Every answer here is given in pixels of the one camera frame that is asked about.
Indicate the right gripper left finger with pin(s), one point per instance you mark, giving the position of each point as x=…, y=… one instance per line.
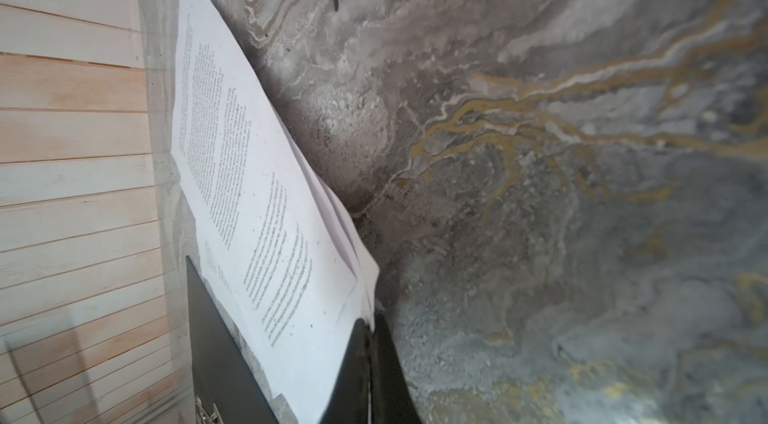
x=349, y=401

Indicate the printed paper sheet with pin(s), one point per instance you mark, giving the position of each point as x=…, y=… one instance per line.
x=264, y=248
x=343, y=233

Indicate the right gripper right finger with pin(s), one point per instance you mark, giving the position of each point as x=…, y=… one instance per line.
x=391, y=402

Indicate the blue folder black inside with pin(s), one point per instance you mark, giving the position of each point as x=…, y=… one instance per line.
x=221, y=376

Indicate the metal folder clip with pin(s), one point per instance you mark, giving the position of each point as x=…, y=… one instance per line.
x=202, y=416

